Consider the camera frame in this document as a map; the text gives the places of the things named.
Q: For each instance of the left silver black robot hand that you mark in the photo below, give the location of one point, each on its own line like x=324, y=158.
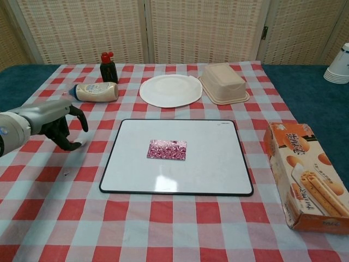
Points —
x=46, y=114

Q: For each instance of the pink patterned packet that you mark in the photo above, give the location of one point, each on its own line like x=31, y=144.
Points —
x=167, y=150

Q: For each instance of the white rectangular board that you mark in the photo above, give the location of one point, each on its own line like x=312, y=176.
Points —
x=218, y=163

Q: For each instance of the cream mayonnaise squeeze bottle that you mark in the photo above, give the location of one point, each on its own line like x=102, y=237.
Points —
x=95, y=92

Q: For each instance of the red-capped soy sauce bottle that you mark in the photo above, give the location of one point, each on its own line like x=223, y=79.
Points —
x=108, y=72

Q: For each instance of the woven folding screen panel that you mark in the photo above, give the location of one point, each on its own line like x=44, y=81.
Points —
x=300, y=30
x=342, y=24
x=81, y=30
x=204, y=30
x=11, y=35

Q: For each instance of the white paper plate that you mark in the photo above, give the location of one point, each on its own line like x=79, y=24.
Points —
x=170, y=90

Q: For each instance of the red white checked tablecloth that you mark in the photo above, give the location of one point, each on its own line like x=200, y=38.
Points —
x=163, y=223

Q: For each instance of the beige food container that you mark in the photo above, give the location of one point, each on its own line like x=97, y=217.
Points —
x=223, y=82

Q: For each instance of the black screen hinge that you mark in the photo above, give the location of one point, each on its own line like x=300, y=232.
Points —
x=264, y=32

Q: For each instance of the orange biscuit roll box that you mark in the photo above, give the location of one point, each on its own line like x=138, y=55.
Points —
x=305, y=174

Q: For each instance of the white paper cup stack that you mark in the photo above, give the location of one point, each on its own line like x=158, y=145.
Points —
x=339, y=68

